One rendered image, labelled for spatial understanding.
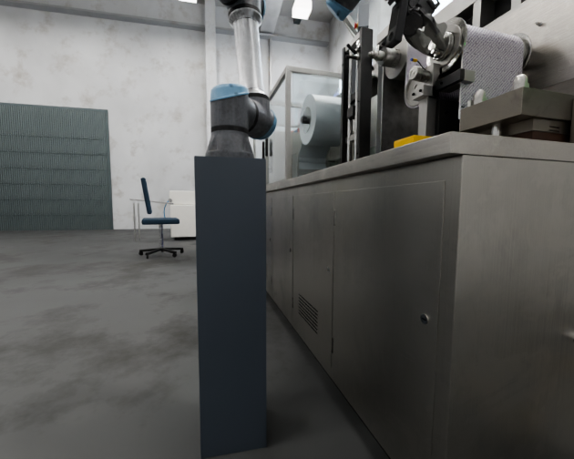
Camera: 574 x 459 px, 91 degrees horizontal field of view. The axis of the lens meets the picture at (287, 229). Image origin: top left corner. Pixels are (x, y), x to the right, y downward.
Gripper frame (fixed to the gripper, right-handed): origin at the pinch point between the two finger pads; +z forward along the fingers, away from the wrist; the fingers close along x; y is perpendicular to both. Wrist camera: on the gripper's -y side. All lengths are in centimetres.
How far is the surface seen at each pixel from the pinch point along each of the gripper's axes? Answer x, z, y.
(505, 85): -6.1, 22.3, 6.4
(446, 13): 34, 4, 54
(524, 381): -32, 53, -66
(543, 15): -5.0, 19.2, 34.5
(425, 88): 1.3, 5.5, -9.0
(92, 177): 918, -317, -220
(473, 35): -6.0, 4.0, 7.1
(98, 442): 25, 1, -160
